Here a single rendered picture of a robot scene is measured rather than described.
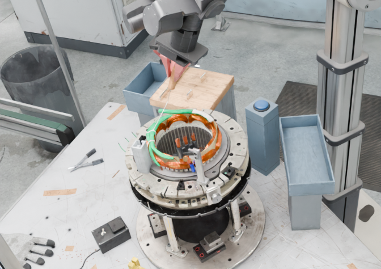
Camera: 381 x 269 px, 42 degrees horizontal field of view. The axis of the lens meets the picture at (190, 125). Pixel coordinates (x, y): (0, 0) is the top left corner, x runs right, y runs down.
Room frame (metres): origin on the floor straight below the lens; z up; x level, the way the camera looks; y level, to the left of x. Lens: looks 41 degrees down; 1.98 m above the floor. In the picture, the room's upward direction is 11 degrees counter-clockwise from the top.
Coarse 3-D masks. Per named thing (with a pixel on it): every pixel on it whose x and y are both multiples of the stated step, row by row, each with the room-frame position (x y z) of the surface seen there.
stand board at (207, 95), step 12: (192, 72) 1.31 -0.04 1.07; (204, 72) 1.29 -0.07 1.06; (216, 72) 1.28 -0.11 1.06; (180, 84) 1.25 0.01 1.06; (192, 84) 1.24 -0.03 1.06; (204, 84) 1.23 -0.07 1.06; (216, 84) 1.22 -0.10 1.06; (228, 84) 1.21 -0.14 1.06; (156, 96) 1.21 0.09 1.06; (180, 96) 1.19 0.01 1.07; (192, 96) 1.18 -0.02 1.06; (204, 96) 1.17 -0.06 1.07; (216, 96) 1.16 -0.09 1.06; (168, 108) 1.17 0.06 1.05; (180, 108) 1.14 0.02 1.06; (204, 108) 1.11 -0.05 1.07
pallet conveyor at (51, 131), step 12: (0, 108) 1.74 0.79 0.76; (24, 108) 1.69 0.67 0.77; (36, 108) 1.65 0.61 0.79; (0, 120) 1.70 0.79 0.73; (12, 120) 1.65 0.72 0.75; (24, 120) 1.63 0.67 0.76; (36, 120) 1.61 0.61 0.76; (48, 120) 1.59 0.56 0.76; (72, 120) 1.55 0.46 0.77; (24, 132) 1.64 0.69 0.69; (36, 132) 1.59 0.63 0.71; (48, 132) 1.55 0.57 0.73; (60, 132) 1.52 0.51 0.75; (72, 132) 1.53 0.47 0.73; (60, 144) 1.53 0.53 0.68; (48, 168) 1.39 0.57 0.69; (36, 180) 1.33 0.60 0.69; (24, 192) 1.28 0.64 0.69
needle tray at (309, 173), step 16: (288, 128) 1.01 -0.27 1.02; (304, 128) 1.00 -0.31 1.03; (320, 128) 0.94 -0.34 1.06; (288, 144) 0.95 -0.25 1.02; (304, 144) 0.93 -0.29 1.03; (320, 144) 0.92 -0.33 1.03; (288, 160) 0.89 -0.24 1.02; (304, 160) 0.88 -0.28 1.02; (320, 160) 0.87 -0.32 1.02; (288, 176) 0.80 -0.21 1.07; (304, 176) 0.82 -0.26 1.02; (320, 176) 0.81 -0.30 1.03; (288, 192) 0.93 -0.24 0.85; (304, 192) 0.77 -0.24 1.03; (320, 192) 0.76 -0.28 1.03; (304, 208) 0.84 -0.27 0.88; (320, 208) 0.83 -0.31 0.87; (304, 224) 0.84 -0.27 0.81
